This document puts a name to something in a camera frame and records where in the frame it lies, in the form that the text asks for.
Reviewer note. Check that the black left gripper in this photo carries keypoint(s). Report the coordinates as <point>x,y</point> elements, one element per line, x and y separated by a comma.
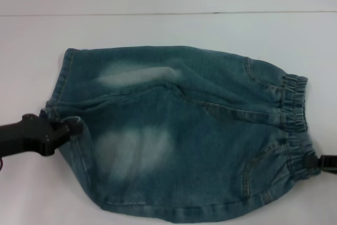
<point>23,135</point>

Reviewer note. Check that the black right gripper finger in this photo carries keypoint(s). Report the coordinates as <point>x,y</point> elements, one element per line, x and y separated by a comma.
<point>326,162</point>

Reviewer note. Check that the blue denim shorts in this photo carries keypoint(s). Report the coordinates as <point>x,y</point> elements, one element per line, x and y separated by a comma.
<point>184,130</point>

